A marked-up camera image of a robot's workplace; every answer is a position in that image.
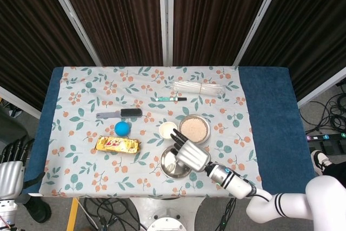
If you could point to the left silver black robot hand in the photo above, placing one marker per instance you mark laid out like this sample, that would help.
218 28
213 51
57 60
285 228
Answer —
10 177

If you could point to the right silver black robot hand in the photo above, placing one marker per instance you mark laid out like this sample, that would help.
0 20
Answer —
193 155

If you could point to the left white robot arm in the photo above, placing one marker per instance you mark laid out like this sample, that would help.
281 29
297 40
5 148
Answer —
6 212

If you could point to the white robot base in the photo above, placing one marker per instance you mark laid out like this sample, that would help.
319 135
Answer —
167 213

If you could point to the white rice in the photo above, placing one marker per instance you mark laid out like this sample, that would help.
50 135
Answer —
196 128

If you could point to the flat steel plate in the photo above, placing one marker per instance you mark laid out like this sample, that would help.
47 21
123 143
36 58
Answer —
173 174

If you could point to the steel bowl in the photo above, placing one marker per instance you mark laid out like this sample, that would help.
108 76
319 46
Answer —
179 129

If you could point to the white paper cup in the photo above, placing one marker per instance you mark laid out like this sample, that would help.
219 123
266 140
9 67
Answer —
165 129

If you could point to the black shoe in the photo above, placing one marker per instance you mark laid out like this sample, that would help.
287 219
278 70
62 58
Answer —
40 210

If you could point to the green white marker pen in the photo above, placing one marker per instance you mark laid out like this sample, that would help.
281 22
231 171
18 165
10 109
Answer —
166 99

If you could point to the blue ball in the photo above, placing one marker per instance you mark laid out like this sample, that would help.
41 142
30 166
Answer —
121 128

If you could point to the gold biscuit packet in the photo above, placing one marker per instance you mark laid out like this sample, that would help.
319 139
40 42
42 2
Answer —
116 145

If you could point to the floral tablecloth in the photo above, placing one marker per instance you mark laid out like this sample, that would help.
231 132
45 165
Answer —
108 168

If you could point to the blue towel table cover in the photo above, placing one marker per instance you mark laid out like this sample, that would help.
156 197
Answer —
270 106

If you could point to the white sneaker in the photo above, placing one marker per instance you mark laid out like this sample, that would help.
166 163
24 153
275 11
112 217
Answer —
319 162

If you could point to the black foot pedal box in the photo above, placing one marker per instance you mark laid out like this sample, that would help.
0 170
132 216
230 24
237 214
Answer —
328 144

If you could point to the brown folding screen panel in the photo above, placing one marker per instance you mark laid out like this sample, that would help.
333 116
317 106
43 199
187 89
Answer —
213 17
27 39
311 30
116 17

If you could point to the person leg black trousers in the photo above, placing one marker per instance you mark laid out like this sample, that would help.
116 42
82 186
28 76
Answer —
336 168

